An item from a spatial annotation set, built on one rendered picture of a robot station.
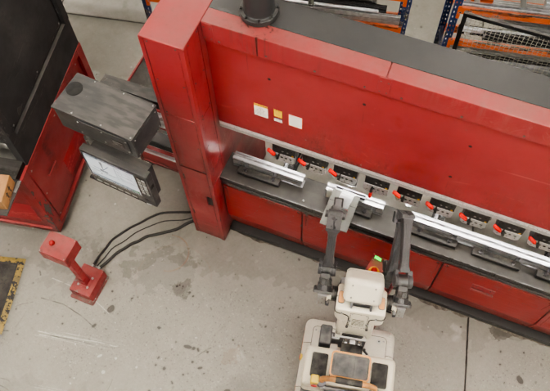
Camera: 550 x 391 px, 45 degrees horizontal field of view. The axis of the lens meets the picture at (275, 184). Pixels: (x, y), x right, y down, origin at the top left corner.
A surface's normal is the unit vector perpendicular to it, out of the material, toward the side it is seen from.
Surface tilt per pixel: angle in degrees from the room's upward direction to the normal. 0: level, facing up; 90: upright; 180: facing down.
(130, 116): 0
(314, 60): 90
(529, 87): 0
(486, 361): 0
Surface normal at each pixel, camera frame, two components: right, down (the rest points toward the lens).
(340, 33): -0.02, -0.47
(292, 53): -0.38, 0.82
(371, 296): -0.14, 0.32
